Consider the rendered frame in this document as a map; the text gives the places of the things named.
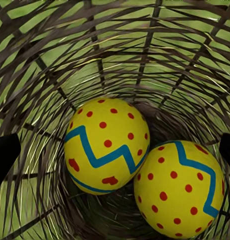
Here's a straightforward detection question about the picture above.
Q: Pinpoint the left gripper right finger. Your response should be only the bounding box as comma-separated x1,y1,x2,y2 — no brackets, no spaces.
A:
219,130,230,167

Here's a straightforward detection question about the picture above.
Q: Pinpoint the wicker basket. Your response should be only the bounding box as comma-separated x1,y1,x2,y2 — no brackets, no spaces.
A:
0,0,230,240

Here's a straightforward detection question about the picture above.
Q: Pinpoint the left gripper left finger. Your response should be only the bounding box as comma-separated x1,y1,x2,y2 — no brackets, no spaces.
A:
0,133,21,185

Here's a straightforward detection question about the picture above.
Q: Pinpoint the easter egg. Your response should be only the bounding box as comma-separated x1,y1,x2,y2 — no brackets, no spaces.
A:
133,138,226,240
64,97,152,196

